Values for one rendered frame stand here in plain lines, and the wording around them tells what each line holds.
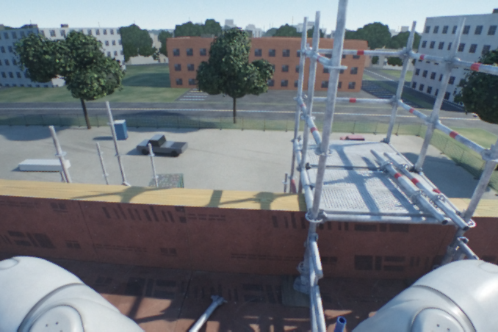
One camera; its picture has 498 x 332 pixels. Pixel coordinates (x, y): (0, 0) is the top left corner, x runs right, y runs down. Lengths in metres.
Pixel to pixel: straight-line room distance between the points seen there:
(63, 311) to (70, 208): 2.19
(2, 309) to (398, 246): 2.36
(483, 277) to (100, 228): 2.46
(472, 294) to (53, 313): 0.58
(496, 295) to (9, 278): 0.75
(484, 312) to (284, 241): 1.81
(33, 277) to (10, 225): 2.65
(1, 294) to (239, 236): 1.82
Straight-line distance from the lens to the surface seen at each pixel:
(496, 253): 2.99
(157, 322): 2.31
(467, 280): 0.55
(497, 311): 0.55
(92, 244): 2.77
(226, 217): 2.09
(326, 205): 2.03
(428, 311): 0.43
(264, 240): 2.21
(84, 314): 0.43
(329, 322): 2.30
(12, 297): 0.54
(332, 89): 1.57
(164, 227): 2.29
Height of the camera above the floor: 1.89
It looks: 27 degrees down
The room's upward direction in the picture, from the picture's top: straight up
